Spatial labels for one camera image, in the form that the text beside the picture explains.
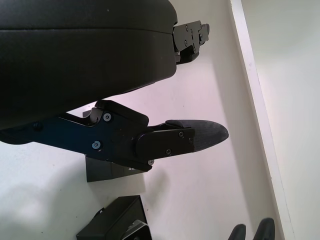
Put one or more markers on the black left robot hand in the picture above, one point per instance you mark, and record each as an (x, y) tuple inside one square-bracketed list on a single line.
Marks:
[(75, 62)]

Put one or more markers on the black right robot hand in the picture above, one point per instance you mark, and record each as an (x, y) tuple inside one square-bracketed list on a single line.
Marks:
[(262, 230)]

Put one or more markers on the black printed RealSense box lid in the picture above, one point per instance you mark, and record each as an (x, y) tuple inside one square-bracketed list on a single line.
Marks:
[(110, 170)]

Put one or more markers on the black box base with foam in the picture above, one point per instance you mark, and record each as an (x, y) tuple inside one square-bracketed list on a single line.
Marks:
[(117, 220)]

